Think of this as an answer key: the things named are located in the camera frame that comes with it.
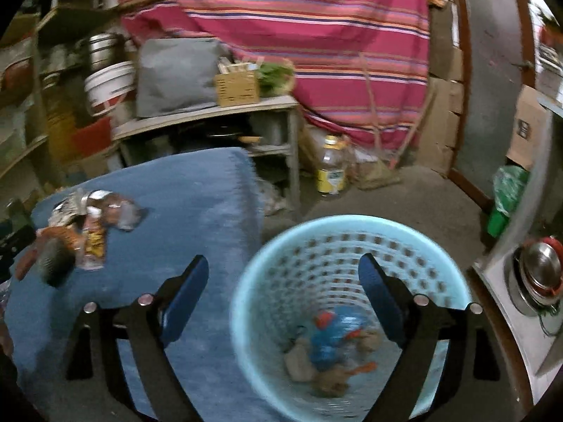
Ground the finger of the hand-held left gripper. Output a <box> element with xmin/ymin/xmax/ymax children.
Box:
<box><xmin>0</xmin><ymin>225</ymin><xmax>37</xmax><ymax>273</ymax></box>

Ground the brown clear wrapper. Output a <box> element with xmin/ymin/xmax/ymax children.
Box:
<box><xmin>86</xmin><ymin>191</ymin><xmax>148</xmax><ymax>232</ymax></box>

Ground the stack of flattened cardboard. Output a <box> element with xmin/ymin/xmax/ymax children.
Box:
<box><xmin>416</xmin><ymin>4</ymin><xmax>467</xmax><ymax>172</ymax></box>

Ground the dark cooking pot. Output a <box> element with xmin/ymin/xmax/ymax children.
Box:
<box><xmin>207</xmin><ymin>125</ymin><xmax>247</xmax><ymax>139</ymax></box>

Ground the blue wrapper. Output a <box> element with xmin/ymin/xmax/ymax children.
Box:
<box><xmin>308</xmin><ymin>308</ymin><xmax>374</xmax><ymax>370</ymax></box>

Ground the white plastic bucket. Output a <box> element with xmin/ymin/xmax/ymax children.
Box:
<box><xmin>83</xmin><ymin>60</ymin><xmax>137</xmax><ymax>117</ymax></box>

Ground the silver foil wrapper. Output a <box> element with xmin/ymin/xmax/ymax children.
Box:
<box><xmin>48</xmin><ymin>188</ymin><xmax>116</xmax><ymax>226</ymax></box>

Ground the dark wooden wall shelf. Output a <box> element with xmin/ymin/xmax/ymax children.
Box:
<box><xmin>35</xmin><ymin>0</ymin><xmax>163</xmax><ymax>31</ymax></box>

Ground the green plastic bag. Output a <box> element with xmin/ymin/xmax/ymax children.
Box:
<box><xmin>486</xmin><ymin>165</ymin><xmax>531</xmax><ymax>238</ymax></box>

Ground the orange dark wrapper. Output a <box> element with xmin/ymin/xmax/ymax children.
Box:
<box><xmin>15</xmin><ymin>226</ymin><xmax>84</xmax><ymax>288</ymax></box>

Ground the striped red curtain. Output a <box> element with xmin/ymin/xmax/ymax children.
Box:
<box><xmin>112</xmin><ymin>0</ymin><xmax>434</xmax><ymax>152</ymax></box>

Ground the grey cushion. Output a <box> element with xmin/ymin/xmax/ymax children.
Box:
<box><xmin>135</xmin><ymin>37</ymin><xmax>234</xmax><ymax>119</ymax></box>

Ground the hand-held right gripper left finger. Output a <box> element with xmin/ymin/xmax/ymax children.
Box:
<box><xmin>65</xmin><ymin>255</ymin><xmax>209</xmax><ymax>422</ymax></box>

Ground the grey door brown frame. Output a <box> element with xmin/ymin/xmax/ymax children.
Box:
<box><xmin>453</xmin><ymin>0</ymin><xmax>542</xmax><ymax>203</ymax></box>

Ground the steel pot stack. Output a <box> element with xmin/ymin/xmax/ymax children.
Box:
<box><xmin>79</xmin><ymin>32</ymin><xmax>126</xmax><ymax>71</ymax></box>

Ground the yellow snack packet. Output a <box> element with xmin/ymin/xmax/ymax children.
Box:
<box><xmin>78</xmin><ymin>211</ymin><xmax>107</xmax><ymax>272</ymax></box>

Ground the yellow oil jug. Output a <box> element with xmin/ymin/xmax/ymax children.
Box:
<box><xmin>44</xmin><ymin>83</ymin><xmax>77</xmax><ymax>150</ymax></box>

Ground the green leafy vegetable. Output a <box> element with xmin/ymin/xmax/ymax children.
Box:
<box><xmin>255</xmin><ymin>60</ymin><xmax>295</xmax><ymax>97</ymax></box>

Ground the steel bowl stack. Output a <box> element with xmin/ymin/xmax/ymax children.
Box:
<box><xmin>506</xmin><ymin>237</ymin><xmax>563</xmax><ymax>317</ymax></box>

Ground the printed cardboard box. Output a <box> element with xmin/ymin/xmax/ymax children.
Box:
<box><xmin>506</xmin><ymin>85</ymin><xmax>550</xmax><ymax>170</ymax></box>

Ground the wooden shelf unit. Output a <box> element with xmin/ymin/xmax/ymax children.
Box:
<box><xmin>0</xmin><ymin>9</ymin><xmax>49</xmax><ymax>181</ymax></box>

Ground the brown paper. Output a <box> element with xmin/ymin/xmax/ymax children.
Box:
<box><xmin>284</xmin><ymin>340</ymin><xmax>317</xmax><ymax>381</ymax></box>

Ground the brown paper scrap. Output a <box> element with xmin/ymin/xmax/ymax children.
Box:
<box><xmin>317</xmin><ymin>369</ymin><xmax>353</xmax><ymax>398</ymax></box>

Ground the plastic bottle yellow label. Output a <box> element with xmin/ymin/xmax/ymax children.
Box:
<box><xmin>317</xmin><ymin>135</ymin><xmax>348</xmax><ymax>196</ymax></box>

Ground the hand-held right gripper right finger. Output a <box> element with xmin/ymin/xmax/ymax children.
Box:
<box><xmin>358</xmin><ymin>252</ymin><xmax>502</xmax><ymax>422</ymax></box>

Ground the light blue plastic basket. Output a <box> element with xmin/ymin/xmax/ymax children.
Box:
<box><xmin>229</xmin><ymin>215</ymin><xmax>473</xmax><ymax>420</ymax></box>

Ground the wooden stick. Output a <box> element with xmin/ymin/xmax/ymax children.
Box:
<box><xmin>358</xmin><ymin>53</ymin><xmax>384</xmax><ymax>172</ymax></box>

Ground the blue textured blanket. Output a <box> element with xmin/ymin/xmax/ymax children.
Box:
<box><xmin>4</xmin><ymin>147</ymin><xmax>282</xmax><ymax>422</ymax></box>

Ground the red woven basket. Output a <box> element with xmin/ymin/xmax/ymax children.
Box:
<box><xmin>70</xmin><ymin>116</ymin><xmax>113</xmax><ymax>154</ymax></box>

